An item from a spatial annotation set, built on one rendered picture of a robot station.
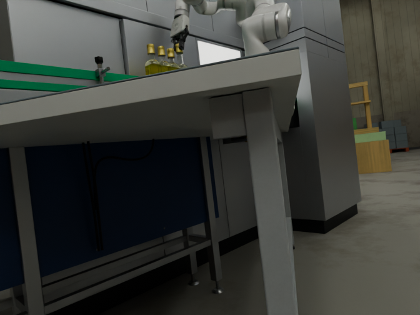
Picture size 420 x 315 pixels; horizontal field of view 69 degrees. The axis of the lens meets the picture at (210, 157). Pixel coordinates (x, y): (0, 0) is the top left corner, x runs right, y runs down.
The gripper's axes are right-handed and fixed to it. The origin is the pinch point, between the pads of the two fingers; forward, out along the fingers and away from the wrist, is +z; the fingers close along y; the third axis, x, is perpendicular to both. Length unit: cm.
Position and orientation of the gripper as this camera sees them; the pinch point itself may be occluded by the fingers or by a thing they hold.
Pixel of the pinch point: (179, 46)
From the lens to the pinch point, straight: 164.0
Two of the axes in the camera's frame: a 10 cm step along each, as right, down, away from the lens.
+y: 6.9, -0.7, -7.2
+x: 7.2, 1.7, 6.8
